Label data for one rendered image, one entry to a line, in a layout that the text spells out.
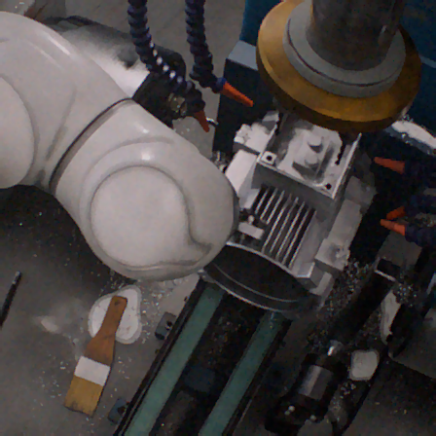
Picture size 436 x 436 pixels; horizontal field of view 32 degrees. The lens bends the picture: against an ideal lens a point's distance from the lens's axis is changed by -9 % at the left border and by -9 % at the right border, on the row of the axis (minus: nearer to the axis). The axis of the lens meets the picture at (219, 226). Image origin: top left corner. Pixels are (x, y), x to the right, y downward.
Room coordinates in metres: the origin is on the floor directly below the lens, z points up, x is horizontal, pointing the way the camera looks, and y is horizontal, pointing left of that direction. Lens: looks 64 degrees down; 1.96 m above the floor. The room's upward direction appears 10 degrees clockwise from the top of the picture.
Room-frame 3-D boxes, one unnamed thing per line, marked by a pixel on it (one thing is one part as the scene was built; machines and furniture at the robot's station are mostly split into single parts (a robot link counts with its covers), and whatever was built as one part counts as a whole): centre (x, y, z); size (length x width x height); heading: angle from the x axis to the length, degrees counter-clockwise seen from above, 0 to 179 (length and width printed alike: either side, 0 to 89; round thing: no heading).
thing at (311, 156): (0.52, -0.09, 1.11); 0.12 x 0.11 x 0.07; 164
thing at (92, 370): (0.31, 0.14, 0.80); 0.21 x 0.05 x 0.01; 171
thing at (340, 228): (0.49, -0.08, 1.01); 0.20 x 0.19 x 0.19; 164
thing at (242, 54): (0.64, -0.13, 0.97); 0.30 x 0.11 x 0.34; 73
